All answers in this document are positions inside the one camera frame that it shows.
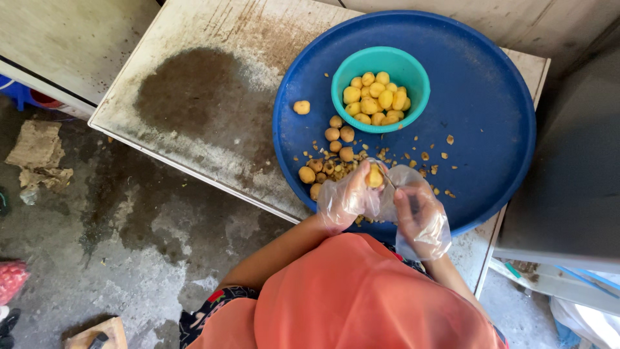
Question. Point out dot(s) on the heap of peeled yellow potatoes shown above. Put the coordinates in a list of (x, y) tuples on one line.
[(375, 99)]

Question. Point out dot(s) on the red mesh bag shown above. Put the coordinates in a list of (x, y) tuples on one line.
[(10, 281)]

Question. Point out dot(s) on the lone small potato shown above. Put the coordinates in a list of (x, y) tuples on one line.
[(301, 107)]

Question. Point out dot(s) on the orange headscarf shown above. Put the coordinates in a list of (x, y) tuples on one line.
[(358, 300)]

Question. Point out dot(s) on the white plastic bag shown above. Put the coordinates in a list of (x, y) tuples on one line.
[(588, 322)]

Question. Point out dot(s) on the cluster of unpeeled small potatoes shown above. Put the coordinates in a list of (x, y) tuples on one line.
[(339, 140)]

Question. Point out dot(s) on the teal plastic bowl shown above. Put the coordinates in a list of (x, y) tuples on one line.
[(416, 77)]

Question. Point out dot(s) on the person's right hand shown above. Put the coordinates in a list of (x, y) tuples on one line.
[(426, 228)]

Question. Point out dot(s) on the dark floral garment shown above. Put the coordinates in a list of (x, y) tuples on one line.
[(208, 310)]

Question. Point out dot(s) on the person's left hand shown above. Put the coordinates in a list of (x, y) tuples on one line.
[(341, 201)]

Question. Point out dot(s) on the wooden block with black tool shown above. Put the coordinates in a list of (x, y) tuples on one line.
[(97, 335)]

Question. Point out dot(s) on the small paring knife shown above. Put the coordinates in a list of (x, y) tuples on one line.
[(389, 182)]

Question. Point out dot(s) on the round blue plastic tray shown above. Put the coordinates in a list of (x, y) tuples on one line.
[(474, 121)]

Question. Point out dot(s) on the blue plastic crate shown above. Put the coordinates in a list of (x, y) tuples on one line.
[(17, 92)]

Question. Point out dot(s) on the white shelf with blue rods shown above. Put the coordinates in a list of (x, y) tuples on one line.
[(547, 283)]

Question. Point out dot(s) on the torn brown cardboard scrap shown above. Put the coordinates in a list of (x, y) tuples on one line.
[(38, 152)]

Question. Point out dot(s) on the dark grey cabinet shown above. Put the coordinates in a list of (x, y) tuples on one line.
[(566, 160)]

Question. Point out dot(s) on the half-peeled yellow potato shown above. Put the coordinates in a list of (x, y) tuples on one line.
[(374, 176)]

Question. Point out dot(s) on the black shoe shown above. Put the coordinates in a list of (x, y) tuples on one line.
[(8, 324)]

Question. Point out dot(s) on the white side table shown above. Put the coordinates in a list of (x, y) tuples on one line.
[(63, 43)]

